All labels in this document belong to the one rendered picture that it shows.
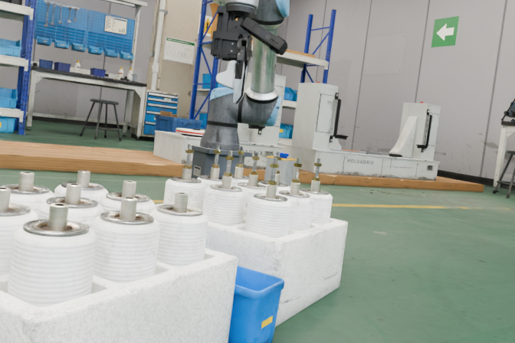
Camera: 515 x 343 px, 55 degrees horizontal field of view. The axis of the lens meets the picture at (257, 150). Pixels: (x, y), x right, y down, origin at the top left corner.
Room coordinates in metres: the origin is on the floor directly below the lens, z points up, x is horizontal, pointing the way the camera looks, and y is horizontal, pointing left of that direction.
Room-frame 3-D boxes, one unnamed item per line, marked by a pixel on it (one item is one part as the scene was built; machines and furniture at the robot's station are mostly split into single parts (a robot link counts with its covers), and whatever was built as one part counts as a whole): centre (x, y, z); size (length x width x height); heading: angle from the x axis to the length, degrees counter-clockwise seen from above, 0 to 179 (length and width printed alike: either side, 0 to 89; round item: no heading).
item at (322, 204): (1.27, -0.16, 0.16); 0.10 x 0.10 x 0.18
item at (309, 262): (1.23, 0.00, 0.09); 0.39 x 0.39 x 0.18; 60
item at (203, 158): (1.85, 0.14, 0.15); 0.19 x 0.19 x 0.30; 32
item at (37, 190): (0.81, 0.38, 0.25); 0.08 x 0.08 x 0.01
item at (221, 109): (1.85, 0.14, 0.47); 0.13 x 0.12 x 0.14; 85
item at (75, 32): (6.46, 2.34, 0.94); 1.40 x 0.70 x 1.88; 122
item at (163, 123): (5.97, 1.00, 0.19); 0.50 x 0.41 x 0.37; 37
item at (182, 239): (0.80, 0.11, 0.16); 0.10 x 0.10 x 0.18
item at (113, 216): (0.69, 0.17, 0.25); 0.08 x 0.08 x 0.01
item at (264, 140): (3.73, 0.30, 0.45); 0.82 x 0.57 x 0.74; 122
